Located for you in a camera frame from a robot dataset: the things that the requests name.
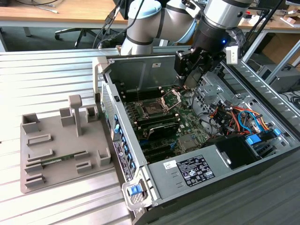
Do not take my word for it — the silver CPU green board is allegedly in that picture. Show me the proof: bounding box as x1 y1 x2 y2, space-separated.
184 67 203 89

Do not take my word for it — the CPU socket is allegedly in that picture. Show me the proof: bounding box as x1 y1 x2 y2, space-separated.
140 100 166 119

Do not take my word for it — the black RAM slot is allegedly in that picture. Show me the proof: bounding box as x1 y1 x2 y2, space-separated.
135 112 180 125

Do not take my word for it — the black expansion slot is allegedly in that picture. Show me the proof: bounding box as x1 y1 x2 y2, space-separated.
142 143 176 157

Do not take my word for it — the silver disk bay cage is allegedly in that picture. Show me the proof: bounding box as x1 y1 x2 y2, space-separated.
191 70 237 112

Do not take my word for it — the black slanted pole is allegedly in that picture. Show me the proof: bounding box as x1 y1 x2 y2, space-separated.
241 0 285 54

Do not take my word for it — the open grey PC case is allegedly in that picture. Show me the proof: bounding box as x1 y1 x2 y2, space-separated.
92 44 300 225

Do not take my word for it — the brown cardboard box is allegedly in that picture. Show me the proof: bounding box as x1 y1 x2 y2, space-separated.
261 32 300 65

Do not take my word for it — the metal socket cover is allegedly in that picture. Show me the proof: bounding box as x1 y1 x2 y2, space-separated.
159 90 183 113

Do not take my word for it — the grey computer box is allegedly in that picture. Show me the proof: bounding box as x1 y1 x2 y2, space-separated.
257 64 300 93

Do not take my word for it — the green motherboard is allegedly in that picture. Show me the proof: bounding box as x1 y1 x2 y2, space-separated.
120 85 213 165

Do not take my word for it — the black graphics card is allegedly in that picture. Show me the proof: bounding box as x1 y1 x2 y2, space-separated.
145 122 180 142

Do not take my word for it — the silver chipset heatsink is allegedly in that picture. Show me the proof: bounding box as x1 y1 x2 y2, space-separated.
177 135 195 150

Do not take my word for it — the black office chair base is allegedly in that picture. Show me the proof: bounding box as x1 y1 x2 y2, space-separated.
55 27 105 49

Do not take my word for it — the grey power supply unit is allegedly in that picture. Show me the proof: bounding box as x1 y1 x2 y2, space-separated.
147 144 235 200

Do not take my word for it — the grey parts rack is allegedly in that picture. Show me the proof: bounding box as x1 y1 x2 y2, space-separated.
20 95 115 194

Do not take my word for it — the green RAM stick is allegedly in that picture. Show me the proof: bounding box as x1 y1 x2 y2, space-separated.
40 152 77 165

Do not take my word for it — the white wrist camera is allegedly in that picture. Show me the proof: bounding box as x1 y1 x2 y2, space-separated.
225 45 240 66

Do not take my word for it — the orange yellow wire bundle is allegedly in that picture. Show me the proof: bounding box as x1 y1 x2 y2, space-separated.
210 106 270 132

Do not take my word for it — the blue wire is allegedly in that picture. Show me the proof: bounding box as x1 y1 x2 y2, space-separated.
237 109 261 132

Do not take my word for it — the thick black cable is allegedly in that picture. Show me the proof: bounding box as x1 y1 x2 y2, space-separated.
92 0 146 49

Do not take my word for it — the black plastic air duct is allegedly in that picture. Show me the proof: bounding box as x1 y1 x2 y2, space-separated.
203 135 261 170

